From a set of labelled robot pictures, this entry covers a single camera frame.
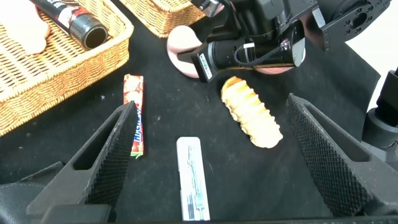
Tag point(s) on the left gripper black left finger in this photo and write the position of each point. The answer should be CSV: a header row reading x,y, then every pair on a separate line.
x,y
102,161

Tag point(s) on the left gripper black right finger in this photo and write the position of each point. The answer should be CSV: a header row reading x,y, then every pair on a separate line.
x,y
335,161

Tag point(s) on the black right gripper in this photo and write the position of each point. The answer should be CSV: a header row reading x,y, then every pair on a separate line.
x,y
227,56

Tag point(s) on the pink peach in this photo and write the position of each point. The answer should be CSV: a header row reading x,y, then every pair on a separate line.
x,y
183,40

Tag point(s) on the striped bread roll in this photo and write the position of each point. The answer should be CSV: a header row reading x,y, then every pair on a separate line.
x,y
252,115

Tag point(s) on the black leather glasses case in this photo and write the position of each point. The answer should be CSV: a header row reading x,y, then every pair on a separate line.
x,y
15,199

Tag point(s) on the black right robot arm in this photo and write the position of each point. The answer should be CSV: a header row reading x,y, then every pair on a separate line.
x,y
267,18

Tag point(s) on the black tablecloth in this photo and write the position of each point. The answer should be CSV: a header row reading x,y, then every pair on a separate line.
x,y
202,102

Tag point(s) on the red Hi-Chew candy pack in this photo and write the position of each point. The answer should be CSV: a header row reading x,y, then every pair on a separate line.
x,y
133,90

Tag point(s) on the clear plastic cutlery case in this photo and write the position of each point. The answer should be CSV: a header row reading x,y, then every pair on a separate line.
x,y
192,180

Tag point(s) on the black tube red label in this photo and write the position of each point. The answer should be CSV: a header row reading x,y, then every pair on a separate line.
x,y
77,25

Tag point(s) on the pink tube white cap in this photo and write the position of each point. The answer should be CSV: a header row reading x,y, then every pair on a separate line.
x,y
21,28

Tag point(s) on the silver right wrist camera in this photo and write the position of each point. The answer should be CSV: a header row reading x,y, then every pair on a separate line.
x,y
211,7

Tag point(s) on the black robot shoulder mount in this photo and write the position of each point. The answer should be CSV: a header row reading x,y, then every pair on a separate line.
x,y
382,124

